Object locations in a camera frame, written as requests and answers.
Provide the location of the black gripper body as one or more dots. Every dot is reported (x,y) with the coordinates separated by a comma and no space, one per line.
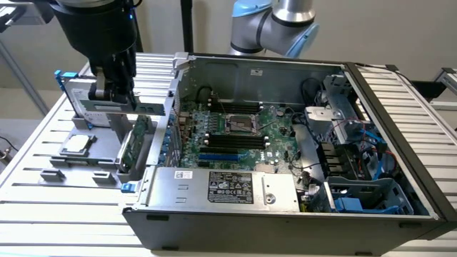
(97,24)

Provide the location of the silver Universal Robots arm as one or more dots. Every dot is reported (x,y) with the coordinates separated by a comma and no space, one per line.
(286,16)

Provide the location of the black RAM slot bank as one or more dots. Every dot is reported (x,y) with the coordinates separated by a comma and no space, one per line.
(238,140)
(234,107)

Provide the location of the black expansion slot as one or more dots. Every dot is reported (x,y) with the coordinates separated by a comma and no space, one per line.
(222,150)

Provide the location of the blue expansion slot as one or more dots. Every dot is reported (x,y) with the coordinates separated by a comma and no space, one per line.
(219,157)

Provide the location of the hard disk with blue caddy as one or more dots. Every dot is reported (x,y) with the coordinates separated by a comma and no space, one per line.
(81,107)

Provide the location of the silver CPU chip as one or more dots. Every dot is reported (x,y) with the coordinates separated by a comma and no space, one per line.
(79,144)

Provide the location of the green graphics card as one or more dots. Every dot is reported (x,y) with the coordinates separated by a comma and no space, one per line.
(138,142)

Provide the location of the black vertical pole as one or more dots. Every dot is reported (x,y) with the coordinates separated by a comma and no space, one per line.
(187,25)

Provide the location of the grey parts rack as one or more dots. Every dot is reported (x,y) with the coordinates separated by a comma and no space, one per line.
(103,160)

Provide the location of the CPU socket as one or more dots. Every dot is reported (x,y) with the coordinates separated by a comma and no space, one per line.
(237,123)

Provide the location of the blue case latch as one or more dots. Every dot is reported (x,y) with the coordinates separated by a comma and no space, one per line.
(130,187)

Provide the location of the silver power supply unit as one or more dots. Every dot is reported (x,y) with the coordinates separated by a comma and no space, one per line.
(193,192)

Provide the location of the green motherboard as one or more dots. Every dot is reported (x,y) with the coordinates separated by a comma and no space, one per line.
(279,150)

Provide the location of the silver chipset heat sink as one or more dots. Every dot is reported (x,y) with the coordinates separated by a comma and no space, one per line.
(267,168)

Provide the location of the metal disk bay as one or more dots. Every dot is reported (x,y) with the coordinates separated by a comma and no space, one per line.
(339,107)

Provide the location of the black fan shroud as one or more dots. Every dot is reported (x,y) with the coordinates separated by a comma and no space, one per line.
(336,158)

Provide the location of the black open PC case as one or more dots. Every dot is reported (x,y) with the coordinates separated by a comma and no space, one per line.
(269,230)

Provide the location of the grey plastic drive cage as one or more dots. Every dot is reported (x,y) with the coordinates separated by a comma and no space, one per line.
(364,195)

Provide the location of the aluminium frame profile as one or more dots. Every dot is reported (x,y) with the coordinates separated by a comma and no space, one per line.
(447,85)
(22,77)

